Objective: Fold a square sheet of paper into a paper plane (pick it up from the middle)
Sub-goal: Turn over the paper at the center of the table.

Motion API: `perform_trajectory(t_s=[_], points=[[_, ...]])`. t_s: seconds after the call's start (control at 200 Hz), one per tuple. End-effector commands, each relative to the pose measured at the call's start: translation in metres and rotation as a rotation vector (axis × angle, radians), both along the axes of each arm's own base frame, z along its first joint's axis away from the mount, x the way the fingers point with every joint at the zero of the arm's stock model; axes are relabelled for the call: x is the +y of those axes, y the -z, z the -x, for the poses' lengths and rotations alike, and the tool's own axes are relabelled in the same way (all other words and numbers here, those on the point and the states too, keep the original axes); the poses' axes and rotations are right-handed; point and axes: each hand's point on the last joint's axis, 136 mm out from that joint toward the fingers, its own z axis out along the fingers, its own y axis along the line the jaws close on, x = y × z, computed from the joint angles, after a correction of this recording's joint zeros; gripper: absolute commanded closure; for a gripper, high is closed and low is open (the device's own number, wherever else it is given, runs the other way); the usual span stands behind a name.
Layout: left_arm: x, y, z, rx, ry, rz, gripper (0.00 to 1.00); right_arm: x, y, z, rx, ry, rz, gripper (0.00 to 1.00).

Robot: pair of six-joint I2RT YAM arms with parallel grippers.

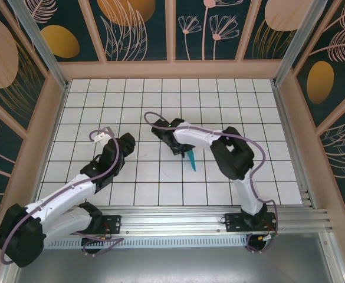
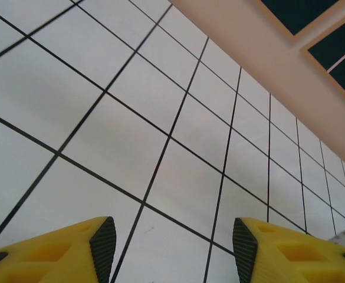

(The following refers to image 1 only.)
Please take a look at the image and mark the teal blue cloth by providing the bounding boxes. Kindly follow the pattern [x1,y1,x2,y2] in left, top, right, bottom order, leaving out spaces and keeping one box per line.
[185,148,198,172]

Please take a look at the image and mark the grey metal panel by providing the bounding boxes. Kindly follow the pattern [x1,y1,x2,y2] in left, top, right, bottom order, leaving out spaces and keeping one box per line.
[12,247,335,283]

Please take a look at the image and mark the aluminium side rail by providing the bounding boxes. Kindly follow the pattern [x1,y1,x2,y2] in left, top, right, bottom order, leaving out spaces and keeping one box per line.
[274,84,320,210]
[27,82,70,213]

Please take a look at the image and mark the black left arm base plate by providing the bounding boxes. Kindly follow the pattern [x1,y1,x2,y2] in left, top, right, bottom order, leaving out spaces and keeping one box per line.
[97,214,122,235]

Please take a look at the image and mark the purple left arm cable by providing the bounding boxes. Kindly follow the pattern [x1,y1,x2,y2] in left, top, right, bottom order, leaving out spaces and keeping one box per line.
[1,127,125,265]

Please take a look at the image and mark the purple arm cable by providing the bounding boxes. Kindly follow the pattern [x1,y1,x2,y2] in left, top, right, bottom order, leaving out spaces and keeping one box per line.
[143,110,279,255]
[1,127,125,265]

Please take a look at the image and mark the aluminium front rail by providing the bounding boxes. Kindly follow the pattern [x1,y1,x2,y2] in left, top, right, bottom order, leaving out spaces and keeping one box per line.
[30,206,334,236]

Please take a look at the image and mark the perforated metal cable tray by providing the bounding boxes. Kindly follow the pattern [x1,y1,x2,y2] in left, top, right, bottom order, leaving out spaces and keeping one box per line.
[42,238,249,248]

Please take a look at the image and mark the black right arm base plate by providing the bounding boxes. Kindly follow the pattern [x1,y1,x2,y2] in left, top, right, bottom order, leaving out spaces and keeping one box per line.
[224,212,278,233]

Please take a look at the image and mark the aluminium corner post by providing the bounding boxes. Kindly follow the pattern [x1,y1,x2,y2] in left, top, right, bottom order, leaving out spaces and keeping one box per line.
[273,0,330,87]
[8,0,70,89]

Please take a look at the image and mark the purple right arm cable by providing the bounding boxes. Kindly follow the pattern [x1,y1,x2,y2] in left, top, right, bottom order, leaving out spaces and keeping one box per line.
[143,110,279,255]

